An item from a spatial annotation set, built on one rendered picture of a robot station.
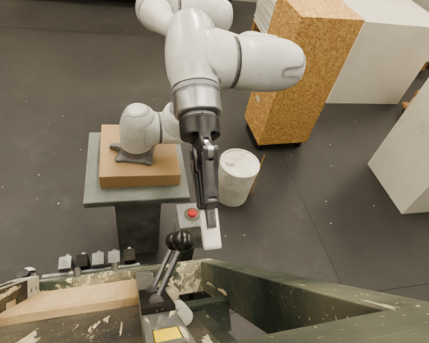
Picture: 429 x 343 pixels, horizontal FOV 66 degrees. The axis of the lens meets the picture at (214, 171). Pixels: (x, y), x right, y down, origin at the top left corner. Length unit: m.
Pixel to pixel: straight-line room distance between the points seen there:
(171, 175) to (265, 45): 1.06
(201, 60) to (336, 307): 0.44
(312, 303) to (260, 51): 0.44
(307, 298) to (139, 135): 1.17
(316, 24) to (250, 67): 1.90
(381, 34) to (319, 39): 1.41
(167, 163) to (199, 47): 1.11
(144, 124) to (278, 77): 0.94
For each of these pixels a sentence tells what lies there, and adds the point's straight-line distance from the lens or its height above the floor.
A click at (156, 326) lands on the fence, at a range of 0.46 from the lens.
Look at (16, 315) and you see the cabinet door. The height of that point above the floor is 1.24.
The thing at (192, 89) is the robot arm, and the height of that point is 1.71.
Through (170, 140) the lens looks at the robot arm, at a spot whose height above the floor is 0.97.
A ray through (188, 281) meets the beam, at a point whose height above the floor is 0.87.
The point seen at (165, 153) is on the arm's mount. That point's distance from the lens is 1.72.
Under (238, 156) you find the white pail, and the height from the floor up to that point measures 0.36.
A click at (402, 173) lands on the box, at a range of 3.21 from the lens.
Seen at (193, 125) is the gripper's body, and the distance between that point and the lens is 0.57.
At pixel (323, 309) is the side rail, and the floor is 1.61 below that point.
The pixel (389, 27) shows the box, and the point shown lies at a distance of 3.95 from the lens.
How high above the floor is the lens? 2.03
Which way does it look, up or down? 46 degrees down
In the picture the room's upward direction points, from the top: 13 degrees clockwise
